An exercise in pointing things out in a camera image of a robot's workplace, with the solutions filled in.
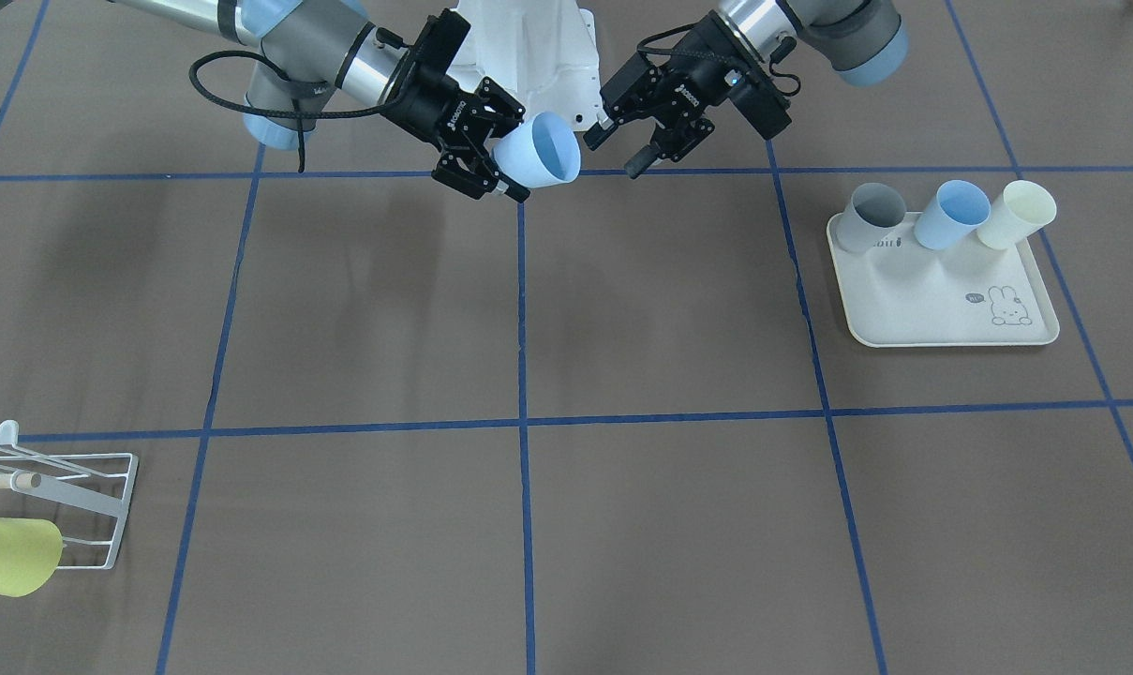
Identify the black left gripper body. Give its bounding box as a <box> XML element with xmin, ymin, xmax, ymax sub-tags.
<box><xmin>600</xmin><ymin>17</ymin><xmax>792</xmax><ymax>140</ymax></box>

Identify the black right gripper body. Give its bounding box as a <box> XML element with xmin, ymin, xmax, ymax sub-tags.
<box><xmin>381</xmin><ymin>9</ymin><xmax>492</xmax><ymax>151</ymax></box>

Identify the light blue plastic cup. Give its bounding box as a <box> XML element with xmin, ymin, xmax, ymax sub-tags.
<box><xmin>489</xmin><ymin>111</ymin><xmax>582</xmax><ymax>189</ymax></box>

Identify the yellow plastic cup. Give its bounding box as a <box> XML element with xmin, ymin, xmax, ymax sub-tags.
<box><xmin>0</xmin><ymin>516</ymin><xmax>63</xmax><ymax>597</ymax></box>

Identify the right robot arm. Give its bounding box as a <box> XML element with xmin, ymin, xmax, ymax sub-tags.
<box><xmin>133</xmin><ymin>1</ymin><xmax>530</xmax><ymax>203</ymax></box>

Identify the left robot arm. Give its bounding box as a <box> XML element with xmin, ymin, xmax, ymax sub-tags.
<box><xmin>583</xmin><ymin>1</ymin><xmax>909</xmax><ymax>178</ymax></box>

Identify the grey plastic cup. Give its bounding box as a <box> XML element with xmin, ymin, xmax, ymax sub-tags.
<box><xmin>833</xmin><ymin>181</ymin><xmax>908</xmax><ymax>255</ymax></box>

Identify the cream plastic cup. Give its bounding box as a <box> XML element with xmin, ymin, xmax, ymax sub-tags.
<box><xmin>976</xmin><ymin>180</ymin><xmax>1058</xmax><ymax>249</ymax></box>

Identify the cream serving tray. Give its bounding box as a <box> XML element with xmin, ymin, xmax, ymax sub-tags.
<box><xmin>825</xmin><ymin>211</ymin><xmax>1062</xmax><ymax>349</ymax></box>

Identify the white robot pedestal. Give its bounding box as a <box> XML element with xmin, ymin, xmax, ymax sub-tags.
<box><xmin>449</xmin><ymin>1</ymin><xmax>602</xmax><ymax>131</ymax></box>

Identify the white wire cup rack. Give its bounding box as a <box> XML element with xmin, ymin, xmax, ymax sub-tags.
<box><xmin>0</xmin><ymin>420</ymin><xmax>140</xmax><ymax>571</ymax></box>

